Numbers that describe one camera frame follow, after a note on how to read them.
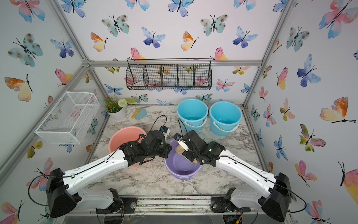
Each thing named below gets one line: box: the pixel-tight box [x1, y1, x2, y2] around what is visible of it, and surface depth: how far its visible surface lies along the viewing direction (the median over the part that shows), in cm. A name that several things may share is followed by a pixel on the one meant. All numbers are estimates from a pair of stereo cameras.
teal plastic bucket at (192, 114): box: [176, 98, 209, 133], surface depth 99 cm
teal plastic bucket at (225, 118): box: [209, 101, 243, 137], surface depth 95 cm
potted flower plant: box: [103, 96, 128, 122], surface depth 103 cm
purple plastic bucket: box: [164, 139, 203, 181], surface depth 86 cm
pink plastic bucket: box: [108, 126, 147, 154], surface depth 84 cm
